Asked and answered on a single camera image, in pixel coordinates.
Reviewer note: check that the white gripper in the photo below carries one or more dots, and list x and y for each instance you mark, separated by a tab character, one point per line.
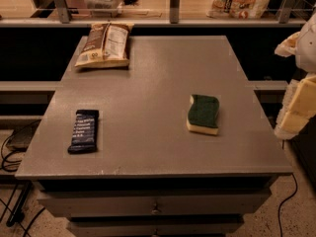
307	48

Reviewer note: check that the dark blue rxbar wrapper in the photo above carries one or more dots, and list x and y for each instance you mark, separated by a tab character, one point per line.
84	134

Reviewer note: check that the colourful snack bag on shelf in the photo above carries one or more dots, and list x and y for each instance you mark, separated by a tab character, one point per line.
238	9

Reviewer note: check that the brown chip bag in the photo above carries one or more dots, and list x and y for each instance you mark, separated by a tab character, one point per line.
106	46

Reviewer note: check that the grey metal shelf rack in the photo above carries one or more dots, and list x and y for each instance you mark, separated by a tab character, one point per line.
151	13

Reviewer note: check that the green yellow sponge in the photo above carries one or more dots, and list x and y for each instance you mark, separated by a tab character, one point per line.
202	115

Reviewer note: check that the grey drawer cabinet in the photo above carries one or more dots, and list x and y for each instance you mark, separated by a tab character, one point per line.
203	184

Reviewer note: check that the round metal drawer knob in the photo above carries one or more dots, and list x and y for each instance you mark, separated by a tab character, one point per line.
155	210

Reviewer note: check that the clear plastic container on shelf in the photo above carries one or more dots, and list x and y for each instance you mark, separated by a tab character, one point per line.
104	0

